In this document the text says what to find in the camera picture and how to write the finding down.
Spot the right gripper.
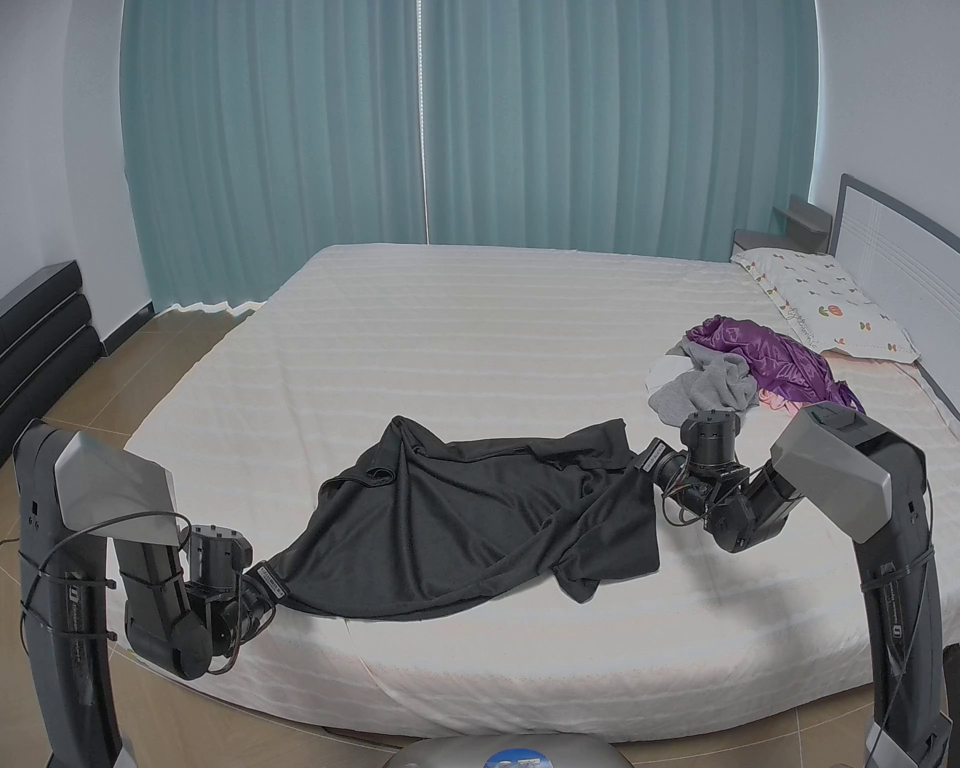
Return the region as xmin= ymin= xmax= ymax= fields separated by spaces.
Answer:
xmin=636 ymin=440 xmax=687 ymax=493

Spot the white garment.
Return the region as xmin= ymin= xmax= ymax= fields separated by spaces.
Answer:
xmin=646 ymin=352 xmax=702 ymax=395

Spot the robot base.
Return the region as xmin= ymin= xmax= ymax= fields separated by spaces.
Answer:
xmin=381 ymin=733 xmax=635 ymax=768

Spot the grey bedside table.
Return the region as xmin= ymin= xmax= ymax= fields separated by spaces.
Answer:
xmin=731 ymin=195 xmax=835 ymax=261

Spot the bed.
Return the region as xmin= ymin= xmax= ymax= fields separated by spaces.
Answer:
xmin=123 ymin=174 xmax=960 ymax=751

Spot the black cable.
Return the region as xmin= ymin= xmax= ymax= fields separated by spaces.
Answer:
xmin=862 ymin=480 xmax=939 ymax=751
xmin=18 ymin=510 xmax=192 ymax=639

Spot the purple satin garment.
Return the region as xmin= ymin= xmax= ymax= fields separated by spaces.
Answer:
xmin=686 ymin=316 xmax=865 ymax=415

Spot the black chest of drawers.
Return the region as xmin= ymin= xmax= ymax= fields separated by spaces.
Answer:
xmin=0 ymin=260 xmax=102 ymax=460

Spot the black garment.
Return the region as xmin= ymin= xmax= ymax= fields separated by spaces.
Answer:
xmin=258 ymin=414 xmax=661 ymax=622

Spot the blue-green curtain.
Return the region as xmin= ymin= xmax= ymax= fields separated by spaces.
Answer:
xmin=120 ymin=0 xmax=429 ymax=313
xmin=423 ymin=0 xmax=820 ymax=261

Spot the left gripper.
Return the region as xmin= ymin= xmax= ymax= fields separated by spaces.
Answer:
xmin=241 ymin=559 xmax=295 ymax=625

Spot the grey garment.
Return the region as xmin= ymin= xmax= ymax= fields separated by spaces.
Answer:
xmin=648 ymin=352 xmax=760 ymax=426

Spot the white printed pillow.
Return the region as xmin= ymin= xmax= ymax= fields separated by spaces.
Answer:
xmin=731 ymin=247 xmax=921 ymax=366

